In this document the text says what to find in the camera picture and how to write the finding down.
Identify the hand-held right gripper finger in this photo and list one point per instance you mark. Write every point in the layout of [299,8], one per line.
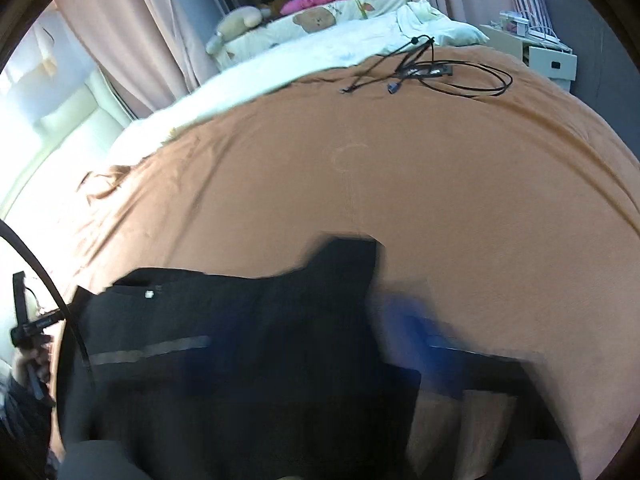
[415,335]

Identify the black shirt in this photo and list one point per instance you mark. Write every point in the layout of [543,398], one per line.
[225,360]

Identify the person's left forearm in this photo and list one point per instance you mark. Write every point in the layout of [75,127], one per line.
[20,425]

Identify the person's left hand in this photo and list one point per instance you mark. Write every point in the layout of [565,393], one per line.
[22,365]

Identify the brown blanket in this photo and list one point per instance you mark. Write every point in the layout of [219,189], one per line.
[450,185]

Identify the white headboard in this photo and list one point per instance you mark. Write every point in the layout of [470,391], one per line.
[75,125]

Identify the white quilt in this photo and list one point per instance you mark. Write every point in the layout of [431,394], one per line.
[310,57]

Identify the white nightstand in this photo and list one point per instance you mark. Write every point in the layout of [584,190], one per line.
[555,62]

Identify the bear print pillow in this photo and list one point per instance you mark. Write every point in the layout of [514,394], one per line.
[310,20]

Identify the striped gift bag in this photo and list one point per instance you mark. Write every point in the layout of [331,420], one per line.
[532,7]

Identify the dark brown plush toy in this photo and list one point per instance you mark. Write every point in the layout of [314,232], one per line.
[275,7]

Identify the cream plush toy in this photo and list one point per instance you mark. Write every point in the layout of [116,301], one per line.
[237,22]

